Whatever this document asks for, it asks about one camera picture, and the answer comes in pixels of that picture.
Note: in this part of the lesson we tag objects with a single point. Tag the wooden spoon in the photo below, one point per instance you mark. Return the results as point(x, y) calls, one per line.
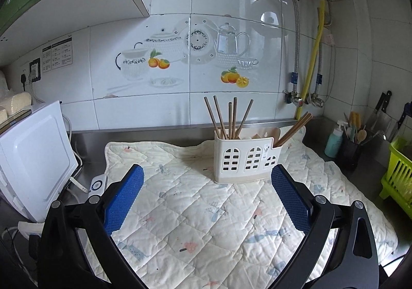
point(361, 136)

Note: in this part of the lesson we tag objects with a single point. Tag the small white blue device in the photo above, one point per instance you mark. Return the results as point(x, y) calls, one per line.
point(98, 185)

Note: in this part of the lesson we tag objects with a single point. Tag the white microwave oven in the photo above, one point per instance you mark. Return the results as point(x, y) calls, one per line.
point(37, 161)

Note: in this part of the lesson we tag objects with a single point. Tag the quilted cream cloth mat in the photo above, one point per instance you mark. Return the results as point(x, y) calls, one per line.
point(186, 231)

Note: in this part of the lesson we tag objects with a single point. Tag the cream plastic utensil holder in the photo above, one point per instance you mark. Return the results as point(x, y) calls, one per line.
point(249, 158)

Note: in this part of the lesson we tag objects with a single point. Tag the black handled kitchen knife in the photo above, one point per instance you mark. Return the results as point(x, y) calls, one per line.
point(379, 119)

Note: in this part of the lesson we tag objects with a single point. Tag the black utensil cup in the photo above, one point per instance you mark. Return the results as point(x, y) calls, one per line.
point(349, 155)

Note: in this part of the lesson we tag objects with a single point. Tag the wall instruction sticker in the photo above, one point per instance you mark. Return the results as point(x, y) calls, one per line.
point(57, 55)

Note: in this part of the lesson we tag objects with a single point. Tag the teal spray bottle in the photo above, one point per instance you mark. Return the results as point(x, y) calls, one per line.
point(335, 140)

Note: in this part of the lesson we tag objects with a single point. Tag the green plastic dish rack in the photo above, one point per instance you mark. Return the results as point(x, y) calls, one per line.
point(396, 182)

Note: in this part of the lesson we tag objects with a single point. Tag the black wall socket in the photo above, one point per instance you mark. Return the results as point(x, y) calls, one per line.
point(34, 70)

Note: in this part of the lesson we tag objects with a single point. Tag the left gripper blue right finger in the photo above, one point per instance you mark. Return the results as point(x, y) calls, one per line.
point(298, 207)

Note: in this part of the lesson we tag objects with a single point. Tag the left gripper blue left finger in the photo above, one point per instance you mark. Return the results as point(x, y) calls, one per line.
point(121, 198)

